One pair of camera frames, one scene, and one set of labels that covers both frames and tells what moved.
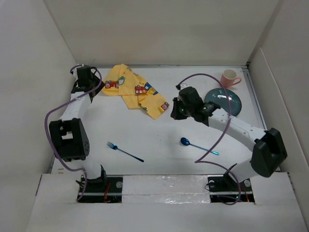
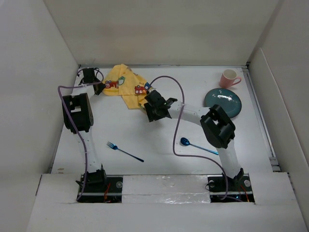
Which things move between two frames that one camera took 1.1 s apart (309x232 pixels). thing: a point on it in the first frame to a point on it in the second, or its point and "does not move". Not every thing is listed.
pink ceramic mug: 228,77 does not move
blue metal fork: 115,147 does not move
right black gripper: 175,113 to 151,116
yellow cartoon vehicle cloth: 135,92 does not move
